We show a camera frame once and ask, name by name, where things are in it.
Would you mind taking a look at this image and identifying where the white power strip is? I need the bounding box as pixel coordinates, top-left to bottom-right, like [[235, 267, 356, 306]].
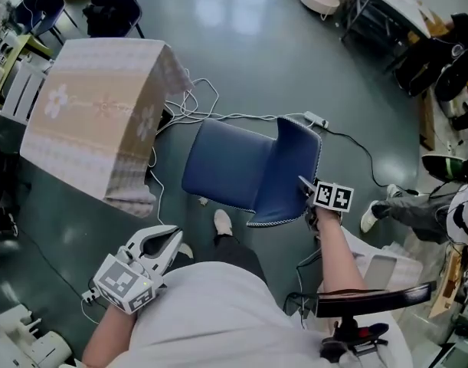
[[303, 110, 330, 130], [81, 287, 101, 307]]

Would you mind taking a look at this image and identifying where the dark blue chair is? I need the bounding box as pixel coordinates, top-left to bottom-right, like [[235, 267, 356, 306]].
[[83, 0, 146, 40], [14, 0, 78, 46]]

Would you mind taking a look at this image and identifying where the yellow-green table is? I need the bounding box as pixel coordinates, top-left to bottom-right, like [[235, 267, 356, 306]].
[[0, 34, 54, 109]]

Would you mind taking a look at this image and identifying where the white plastic storage bag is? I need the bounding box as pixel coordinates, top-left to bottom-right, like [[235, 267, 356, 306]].
[[342, 226, 424, 295]]

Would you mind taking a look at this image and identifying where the blue upholstered chair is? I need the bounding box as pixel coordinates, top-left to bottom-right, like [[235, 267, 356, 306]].
[[181, 116, 322, 228]]

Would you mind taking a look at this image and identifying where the white appliance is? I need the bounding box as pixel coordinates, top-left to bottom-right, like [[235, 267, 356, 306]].
[[0, 303, 73, 368]]

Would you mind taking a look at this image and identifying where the person's left forearm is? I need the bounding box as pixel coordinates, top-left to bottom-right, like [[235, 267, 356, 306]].
[[81, 303, 139, 368]]

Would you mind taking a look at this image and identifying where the white desk with black frame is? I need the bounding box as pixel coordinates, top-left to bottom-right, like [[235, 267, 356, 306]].
[[339, 0, 449, 71]]

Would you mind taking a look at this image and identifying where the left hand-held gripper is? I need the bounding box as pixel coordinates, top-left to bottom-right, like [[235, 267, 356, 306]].
[[92, 225, 184, 316]]

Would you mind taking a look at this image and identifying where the person's black trouser leg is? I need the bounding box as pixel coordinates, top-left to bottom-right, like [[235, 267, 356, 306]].
[[211, 234, 268, 285]]

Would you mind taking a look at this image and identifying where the cardboard strip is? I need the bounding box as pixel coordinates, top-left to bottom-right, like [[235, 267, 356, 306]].
[[427, 242, 465, 320]]

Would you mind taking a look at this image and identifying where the white slatted chair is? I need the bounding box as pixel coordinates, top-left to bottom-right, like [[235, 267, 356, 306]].
[[0, 61, 49, 126]]

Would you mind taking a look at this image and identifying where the floral cloth covered table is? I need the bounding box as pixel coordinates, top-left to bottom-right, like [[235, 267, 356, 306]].
[[19, 38, 195, 219]]

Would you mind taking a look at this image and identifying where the person's right forearm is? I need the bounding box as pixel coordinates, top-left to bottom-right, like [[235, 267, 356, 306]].
[[316, 206, 368, 295]]

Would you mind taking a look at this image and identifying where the black cable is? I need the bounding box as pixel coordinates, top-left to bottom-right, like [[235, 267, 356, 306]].
[[326, 127, 421, 197]]

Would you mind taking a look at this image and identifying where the cardboard sheet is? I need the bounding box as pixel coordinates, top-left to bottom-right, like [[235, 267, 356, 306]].
[[418, 89, 437, 152]]

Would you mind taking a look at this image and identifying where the person's white shirt torso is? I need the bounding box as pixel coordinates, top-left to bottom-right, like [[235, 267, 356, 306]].
[[120, 226, 414, 368]]

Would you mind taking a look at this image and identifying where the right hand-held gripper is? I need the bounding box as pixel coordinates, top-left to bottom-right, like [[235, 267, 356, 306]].
[[297, 175, 355, 232]]

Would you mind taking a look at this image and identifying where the white cable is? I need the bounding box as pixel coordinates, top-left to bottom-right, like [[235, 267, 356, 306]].
[[147, 68, 307, 226]]

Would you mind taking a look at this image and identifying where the black bag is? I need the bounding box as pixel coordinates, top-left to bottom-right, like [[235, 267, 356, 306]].
[[393, 12, 468, 103]]

